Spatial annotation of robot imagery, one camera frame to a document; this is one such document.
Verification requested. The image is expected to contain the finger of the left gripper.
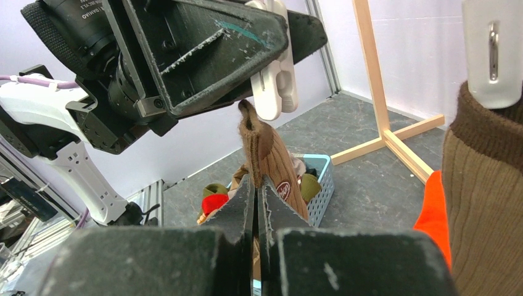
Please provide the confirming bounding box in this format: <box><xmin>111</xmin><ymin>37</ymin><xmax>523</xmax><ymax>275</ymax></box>
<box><xmin>179</xmin><ymin>10</ymin><xmax>328</xmax><ymax>118</ymax></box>

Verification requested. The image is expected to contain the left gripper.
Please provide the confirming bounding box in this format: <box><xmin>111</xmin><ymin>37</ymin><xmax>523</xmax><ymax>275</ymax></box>
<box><xmin>66</xmin><ymin>1</ymin><xmax>289</xmax><ymax>155</ymax></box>

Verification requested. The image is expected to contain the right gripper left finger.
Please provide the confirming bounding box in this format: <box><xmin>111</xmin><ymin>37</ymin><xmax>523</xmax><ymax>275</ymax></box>
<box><xmin>37</xmin><ymin>176</ymin><xmax>255</xmax><ymax>295</ymax></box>

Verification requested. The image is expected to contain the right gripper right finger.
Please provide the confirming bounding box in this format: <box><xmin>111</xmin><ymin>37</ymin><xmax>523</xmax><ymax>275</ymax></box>
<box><xmin>258</xmin><ymin>175</ymin><xmax>461</xmax><ymax>296</ymax></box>

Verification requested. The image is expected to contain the brown tan sock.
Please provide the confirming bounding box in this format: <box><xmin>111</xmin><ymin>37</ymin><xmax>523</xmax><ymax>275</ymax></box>
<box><xmin>238</xmin><ymin>100</ymin><xmax>309</xmax><ymax>281</ymax></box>
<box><xmin>442</xmin><ymin>83</ymin><xmax>522</xmax><ymax>295</ymax></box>

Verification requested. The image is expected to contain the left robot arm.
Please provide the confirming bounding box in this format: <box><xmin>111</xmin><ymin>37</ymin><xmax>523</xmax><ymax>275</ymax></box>
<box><xmin>1</xmin><ymin>1</ymin><xmax>327</xmax><ymax>226</ymax></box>

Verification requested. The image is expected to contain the pile of socks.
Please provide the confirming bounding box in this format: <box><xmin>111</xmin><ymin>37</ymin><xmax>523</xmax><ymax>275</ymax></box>
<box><xmin>197</xmin><ymin>153</ymin><xmax>322</xmax><ymax>224</ymax></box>

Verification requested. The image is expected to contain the white clip hanger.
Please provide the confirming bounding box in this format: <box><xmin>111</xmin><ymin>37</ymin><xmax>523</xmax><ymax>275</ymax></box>
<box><xmin>251</xmin><ymin>1</ymin><xmax>522</xmax><ymax>125</ymax></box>

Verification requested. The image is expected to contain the light blue basket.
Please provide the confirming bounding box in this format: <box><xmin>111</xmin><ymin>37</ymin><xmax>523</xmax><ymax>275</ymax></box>
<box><xmin>226</xmin><ymin>153</ymin><xmax>336</xmax><ymax>229</ymax></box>

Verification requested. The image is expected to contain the wooden drying rack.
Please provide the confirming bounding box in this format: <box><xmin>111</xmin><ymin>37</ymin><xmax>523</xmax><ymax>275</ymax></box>
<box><xmin>330</xmin><ymin>0</ymin><xmax>446</xmax><ymax>184</ymax></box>

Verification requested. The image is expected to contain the orange shirt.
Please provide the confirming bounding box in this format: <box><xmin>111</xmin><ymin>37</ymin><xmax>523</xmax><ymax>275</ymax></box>
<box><xmin>413</xmin><ymin>170</ymin><xmax>452</xmax><ymax>270</ymax></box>

